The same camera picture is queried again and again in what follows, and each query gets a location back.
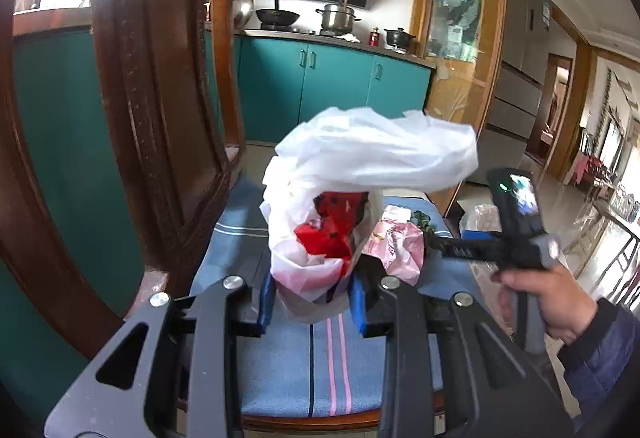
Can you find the pink printed plastic bag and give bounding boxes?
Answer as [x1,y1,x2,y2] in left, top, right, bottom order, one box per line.
[362,205,425,285]

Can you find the red snack wrapper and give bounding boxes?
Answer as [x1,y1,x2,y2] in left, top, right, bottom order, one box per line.
[294,192,369,264]

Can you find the white plastic bag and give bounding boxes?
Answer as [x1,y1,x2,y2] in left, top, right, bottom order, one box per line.
[260,108,478,323]

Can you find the person's right forearm sleeve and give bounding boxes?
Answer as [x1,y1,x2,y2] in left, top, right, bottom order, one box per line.
[558,298,639,428]

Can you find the clear trash bin liner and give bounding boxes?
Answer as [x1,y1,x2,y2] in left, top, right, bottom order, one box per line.
[459,204,502,239]

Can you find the teal kitchen cabinets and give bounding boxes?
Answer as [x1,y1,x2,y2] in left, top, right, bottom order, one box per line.
[0,27,437,419]

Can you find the person's right hand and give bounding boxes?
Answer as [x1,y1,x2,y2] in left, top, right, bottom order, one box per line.
[491,264,598,345]

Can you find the green crumpled wrapper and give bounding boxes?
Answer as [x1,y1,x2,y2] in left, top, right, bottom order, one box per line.
[410,210,436,234]

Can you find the blue seat cushion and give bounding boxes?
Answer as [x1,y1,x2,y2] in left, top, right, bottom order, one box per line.
[185,171,467,419]

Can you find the grey refrigerator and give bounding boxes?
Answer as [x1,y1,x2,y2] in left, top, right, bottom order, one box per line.
[468,0,552,186]

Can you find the black casserole pot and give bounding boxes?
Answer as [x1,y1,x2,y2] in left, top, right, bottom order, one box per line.
[385,28,414,52]

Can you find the small red bottle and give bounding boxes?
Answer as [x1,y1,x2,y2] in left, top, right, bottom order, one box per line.
[368,26,380,47]

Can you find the glass sliding door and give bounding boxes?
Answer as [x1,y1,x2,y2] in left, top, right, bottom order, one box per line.
[409,0,509,219]

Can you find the steel stock pot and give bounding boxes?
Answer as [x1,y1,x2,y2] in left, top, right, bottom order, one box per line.
[316,0,359,36]

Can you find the black wok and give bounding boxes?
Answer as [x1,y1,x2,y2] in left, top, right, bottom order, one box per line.
[255,0,299,32]

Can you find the steel pot lid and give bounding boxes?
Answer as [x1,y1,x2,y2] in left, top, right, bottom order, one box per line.
[231,0,254,30]

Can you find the dark wooden chair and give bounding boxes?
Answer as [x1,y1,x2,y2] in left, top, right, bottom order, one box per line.
[0,0,446,434]

